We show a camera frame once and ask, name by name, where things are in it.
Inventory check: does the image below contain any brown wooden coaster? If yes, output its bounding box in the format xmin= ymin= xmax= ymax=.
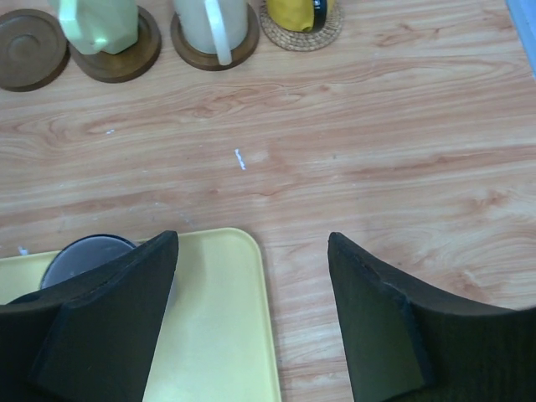
xmin=1 ymin=8 xmax=70 ymax=92
xmin=69 ymin=6 xmax=162 ymax=84
xmin=170 ymin=2 xmax=260 ymax=71

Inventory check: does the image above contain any cream white mug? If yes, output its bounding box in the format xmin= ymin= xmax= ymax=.
xmin=173 ymin=0 xmax=248 ymax=66

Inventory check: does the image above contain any woven rattan coaster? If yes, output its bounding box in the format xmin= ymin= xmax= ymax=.
xmin=260 ymin=1 xmax=343 ymax=52

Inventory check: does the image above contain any yellow plastic tray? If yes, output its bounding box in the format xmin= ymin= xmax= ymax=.
xmin=0 ymin=227 xmax=282 ymax=402

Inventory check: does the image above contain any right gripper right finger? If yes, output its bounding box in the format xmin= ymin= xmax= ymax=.
xmin=327 ymin=232 xmax=535 ymax=401

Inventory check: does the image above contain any white cup green handle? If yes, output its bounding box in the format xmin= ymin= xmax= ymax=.
xmin=48 ymin=0 xmax=138 ymax=55

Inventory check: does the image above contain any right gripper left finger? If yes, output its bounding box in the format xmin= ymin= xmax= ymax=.
xmin=1 ymin=230 xmax=179 ymax=401

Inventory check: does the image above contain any yellow transparent cup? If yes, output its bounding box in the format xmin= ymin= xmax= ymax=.
xmin=266 ymin=0 xmax=336 ymax=33

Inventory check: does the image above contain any grey purple cup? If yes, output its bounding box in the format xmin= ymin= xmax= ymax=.
xmin=39 ymin=234 xmax=137 ymax=289

